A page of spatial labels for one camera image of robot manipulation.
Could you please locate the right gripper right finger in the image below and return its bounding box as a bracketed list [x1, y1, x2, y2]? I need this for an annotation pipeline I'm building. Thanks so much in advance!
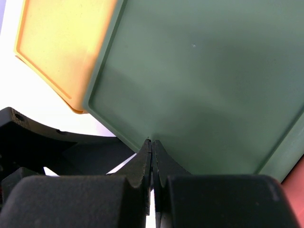
[152, 140, 190, 228]

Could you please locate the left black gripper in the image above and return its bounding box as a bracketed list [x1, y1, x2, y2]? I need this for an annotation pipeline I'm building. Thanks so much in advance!
[0, 107, 135, 202]

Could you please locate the green drawer box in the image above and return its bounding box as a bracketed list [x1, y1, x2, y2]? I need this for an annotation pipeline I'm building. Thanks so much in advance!
[83, 0, 304, 181]

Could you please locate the red drawer box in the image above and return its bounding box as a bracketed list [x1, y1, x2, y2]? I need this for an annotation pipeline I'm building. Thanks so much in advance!
[282, 156, 304, 228]

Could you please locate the yellow drawer box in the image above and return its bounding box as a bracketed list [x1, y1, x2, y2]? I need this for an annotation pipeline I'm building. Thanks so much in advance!
[14, 0, 117, 114]

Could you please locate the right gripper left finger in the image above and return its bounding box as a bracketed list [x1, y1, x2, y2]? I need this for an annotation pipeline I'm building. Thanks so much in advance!
[104, 139, 152, 215]

